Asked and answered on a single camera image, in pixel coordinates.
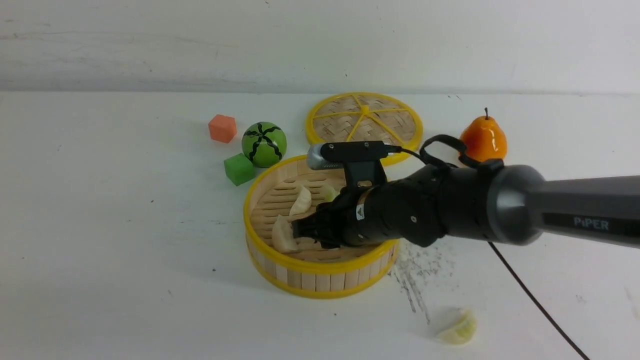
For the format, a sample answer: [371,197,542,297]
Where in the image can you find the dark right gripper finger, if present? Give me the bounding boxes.
[313,235,351,249]
[291,210,343,240]

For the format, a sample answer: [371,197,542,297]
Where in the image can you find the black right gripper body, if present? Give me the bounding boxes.
[331,165,448,248]

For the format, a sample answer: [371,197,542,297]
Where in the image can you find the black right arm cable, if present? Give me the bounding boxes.
[385,134,593,360]

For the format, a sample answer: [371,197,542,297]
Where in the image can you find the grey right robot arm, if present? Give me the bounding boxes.
[292,164,640,248]

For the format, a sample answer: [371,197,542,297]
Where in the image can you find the green-tinted dumpling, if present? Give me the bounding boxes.
[435,307,479,346]

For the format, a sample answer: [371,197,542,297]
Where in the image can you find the orange toy pear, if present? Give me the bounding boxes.
[459,107,508,162]

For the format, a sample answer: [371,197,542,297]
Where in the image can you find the green cube block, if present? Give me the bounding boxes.
[223,153,256,186]

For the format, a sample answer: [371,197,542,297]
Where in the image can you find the green toy watermelon ball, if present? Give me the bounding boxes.
[241,121,288,169]

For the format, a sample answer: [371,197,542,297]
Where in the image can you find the bamboo steamer lid yellow rim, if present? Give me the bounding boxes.
[305,92,424,152]

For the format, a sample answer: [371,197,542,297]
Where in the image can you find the bamboo steamer tray yellow rims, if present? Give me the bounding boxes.
[243,155,400,299]

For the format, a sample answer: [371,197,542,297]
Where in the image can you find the pale yellow-green dumpling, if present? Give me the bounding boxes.
[319,184,340,203]

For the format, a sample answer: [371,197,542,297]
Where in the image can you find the orange cube block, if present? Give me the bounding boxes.
[208,114,237,144]

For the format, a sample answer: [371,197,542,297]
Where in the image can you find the white dumpling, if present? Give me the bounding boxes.
[289,186,313,216]
[271,215,300,255]

